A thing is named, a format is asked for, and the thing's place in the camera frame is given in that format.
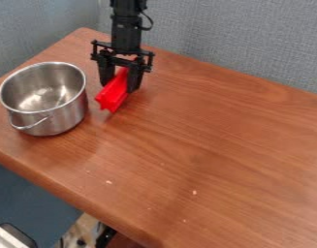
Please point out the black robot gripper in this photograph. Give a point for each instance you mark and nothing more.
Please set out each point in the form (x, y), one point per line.
(125, 43)

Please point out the red plastic block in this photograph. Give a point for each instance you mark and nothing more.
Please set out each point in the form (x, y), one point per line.
(114, 92)

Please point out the metal pot with handle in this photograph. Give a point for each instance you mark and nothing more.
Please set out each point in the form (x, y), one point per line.
(45, 98)

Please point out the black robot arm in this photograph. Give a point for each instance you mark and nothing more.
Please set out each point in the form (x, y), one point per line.
(132, 8)

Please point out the beige object under table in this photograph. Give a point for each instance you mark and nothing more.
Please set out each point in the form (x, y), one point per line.
(89, 233)

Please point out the black chair frame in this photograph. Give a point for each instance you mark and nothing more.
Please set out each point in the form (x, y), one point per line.
(14, 238)

